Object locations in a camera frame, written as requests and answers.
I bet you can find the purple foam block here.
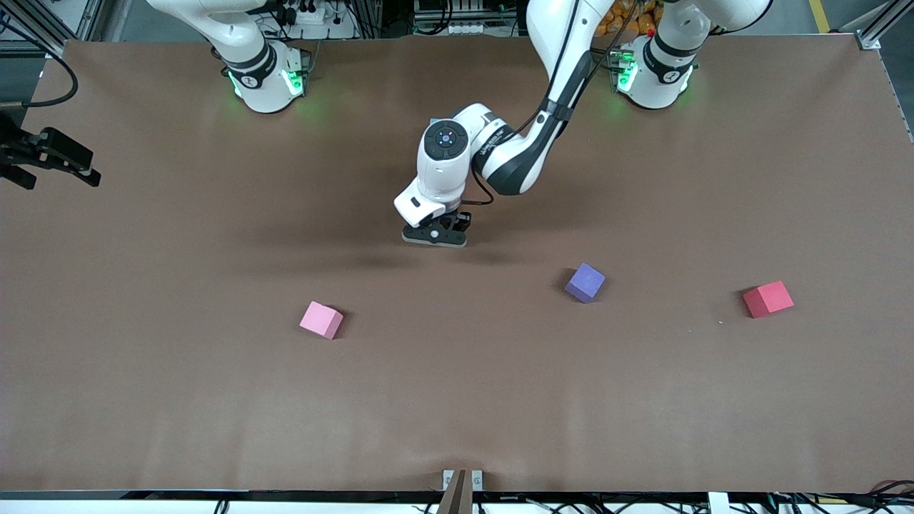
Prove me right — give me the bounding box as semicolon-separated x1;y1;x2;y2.
565;263;606;304

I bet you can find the pink foam block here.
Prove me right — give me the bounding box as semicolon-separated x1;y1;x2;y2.
299;301;344;341

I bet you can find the white electronics box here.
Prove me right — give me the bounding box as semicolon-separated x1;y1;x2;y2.
413;0;495;36

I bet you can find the white power strip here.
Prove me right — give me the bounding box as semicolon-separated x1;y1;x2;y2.
275;0;336;26

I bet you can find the orange packaged items pile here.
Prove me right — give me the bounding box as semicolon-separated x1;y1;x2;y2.
598;0;656;36

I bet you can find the red foam block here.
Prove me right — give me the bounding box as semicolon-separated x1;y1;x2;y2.
743;281;795;319

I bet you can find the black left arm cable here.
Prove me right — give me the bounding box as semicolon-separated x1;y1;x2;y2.
468;171;496;208

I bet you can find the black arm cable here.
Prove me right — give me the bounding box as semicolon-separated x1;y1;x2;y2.
468;171;496;208
0;14;78;109

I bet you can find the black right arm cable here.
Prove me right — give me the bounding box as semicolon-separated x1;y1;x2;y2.
0;14;78;109

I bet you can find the aluminium frame profile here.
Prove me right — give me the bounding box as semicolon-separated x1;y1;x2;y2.
853;0;914;51
0;0;97;59

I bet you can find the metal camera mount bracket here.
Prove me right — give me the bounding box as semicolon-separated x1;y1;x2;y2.
437;468;485;514

